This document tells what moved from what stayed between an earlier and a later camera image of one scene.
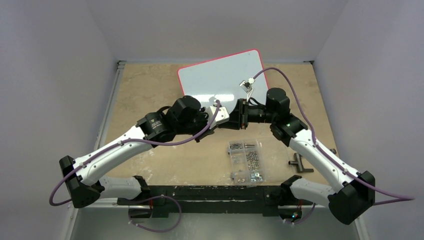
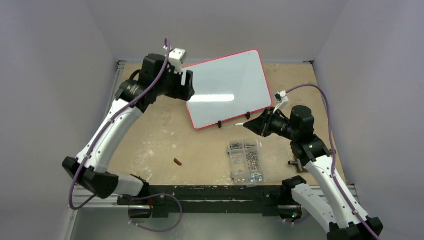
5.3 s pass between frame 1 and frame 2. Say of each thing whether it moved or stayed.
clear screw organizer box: stayed
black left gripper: moved
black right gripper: moved
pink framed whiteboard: stayed
